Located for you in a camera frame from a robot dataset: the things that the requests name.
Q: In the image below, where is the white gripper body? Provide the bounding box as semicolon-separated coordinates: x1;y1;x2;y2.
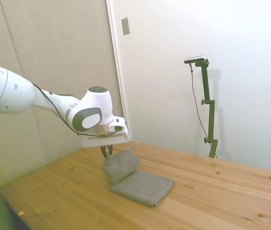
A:
81;124;130;148

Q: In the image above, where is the grey terry towel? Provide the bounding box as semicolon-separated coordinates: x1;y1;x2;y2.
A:
102;148;176;207

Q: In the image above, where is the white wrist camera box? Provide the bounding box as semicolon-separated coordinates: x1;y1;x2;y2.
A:
108;115;128;133

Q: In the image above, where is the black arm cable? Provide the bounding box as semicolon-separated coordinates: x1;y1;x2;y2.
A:
31;82;117;138

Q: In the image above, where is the white door frame trim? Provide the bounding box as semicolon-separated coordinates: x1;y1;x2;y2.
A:
105;0;131;142

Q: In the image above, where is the black camera stand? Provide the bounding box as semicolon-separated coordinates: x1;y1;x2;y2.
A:
194;59;218;159

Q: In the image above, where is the grey wall switch plate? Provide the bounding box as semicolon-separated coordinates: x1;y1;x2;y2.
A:
121;17;130;36

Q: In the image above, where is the grey exterior camera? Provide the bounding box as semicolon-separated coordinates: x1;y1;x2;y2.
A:
184;55;207;64

